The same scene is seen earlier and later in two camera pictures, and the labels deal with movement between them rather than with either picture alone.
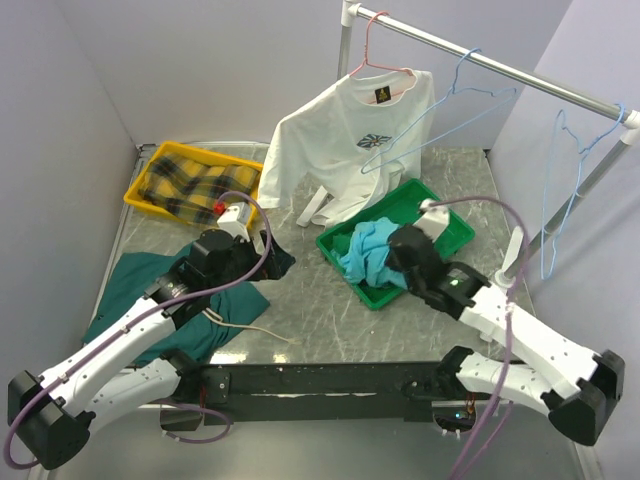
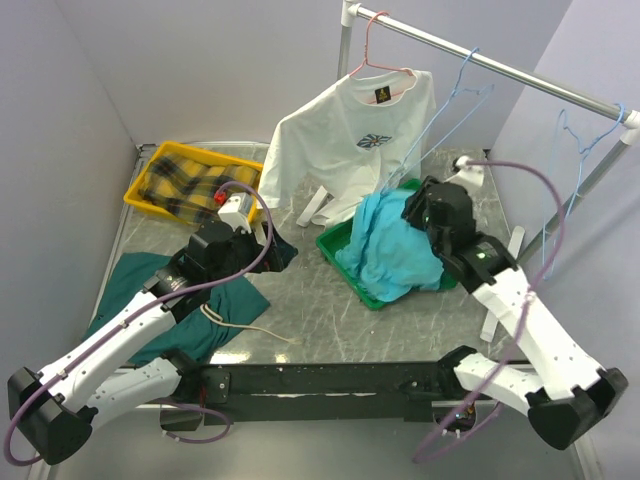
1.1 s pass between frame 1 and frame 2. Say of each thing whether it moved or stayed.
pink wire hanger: stayed
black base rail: stayed
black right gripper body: moved
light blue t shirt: moved
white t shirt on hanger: stayed
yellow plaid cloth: stayed
